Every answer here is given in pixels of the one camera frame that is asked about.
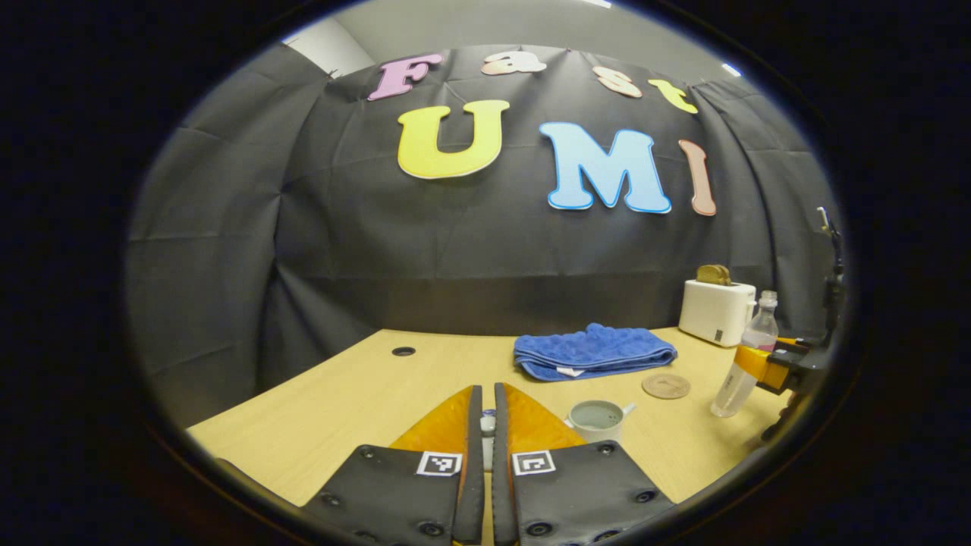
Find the folded blue towel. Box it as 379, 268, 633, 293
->
514, 323, 679, 382

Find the white toaster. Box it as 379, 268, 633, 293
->
678, 278, 758, 348

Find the white ceramic teacup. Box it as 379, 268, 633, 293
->
565, 400, 636, 445

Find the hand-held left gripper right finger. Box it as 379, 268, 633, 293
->
491, 382, 677, 546

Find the round brown coaster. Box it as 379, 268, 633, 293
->
642, 373, 692, 400

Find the clear water bottle pink label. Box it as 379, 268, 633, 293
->
710, 290, 781, 419

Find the black backdrop cloth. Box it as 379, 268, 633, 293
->
125, 44, 843, 429

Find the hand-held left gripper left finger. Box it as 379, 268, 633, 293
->
302, 384, 486, 546

